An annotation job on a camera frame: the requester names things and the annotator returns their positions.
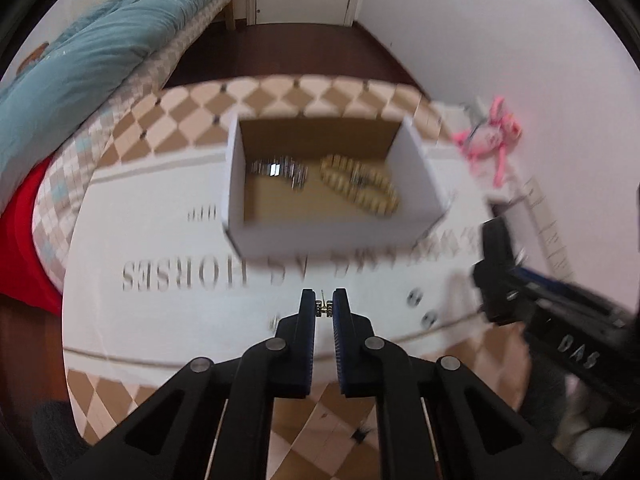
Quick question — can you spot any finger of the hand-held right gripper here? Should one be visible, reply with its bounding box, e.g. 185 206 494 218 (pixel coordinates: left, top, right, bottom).
479 216 523 267
472 259 532 327

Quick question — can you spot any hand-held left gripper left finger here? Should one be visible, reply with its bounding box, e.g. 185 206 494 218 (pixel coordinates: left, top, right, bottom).
65 287 318 480

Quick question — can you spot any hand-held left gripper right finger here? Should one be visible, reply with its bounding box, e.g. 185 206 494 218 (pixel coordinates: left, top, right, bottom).
331 287 583 480

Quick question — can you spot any white cardboard box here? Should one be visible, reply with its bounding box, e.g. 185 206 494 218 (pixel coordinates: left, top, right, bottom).
221 112 453 261

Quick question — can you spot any pink plush toy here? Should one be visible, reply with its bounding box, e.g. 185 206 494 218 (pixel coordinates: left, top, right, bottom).
452 95 524 188

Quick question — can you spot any checkered printed tablecloth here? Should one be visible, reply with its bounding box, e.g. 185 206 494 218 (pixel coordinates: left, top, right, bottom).
61 74 576 480

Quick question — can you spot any grey cloth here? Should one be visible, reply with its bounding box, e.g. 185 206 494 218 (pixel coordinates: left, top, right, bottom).
32 400 93 480

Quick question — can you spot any red cloth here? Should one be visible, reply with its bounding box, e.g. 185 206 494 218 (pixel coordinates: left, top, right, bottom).
0 157 67 315

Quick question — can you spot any teal blanket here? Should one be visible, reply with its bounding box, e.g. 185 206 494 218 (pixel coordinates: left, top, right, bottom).
0 0 249 211

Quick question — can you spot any gold bead bracelet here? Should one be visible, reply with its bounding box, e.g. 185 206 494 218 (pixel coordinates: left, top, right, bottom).
319 154 401 218

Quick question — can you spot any silver chain bracelet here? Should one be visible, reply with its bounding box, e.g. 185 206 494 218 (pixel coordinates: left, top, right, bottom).
250 156 310 191

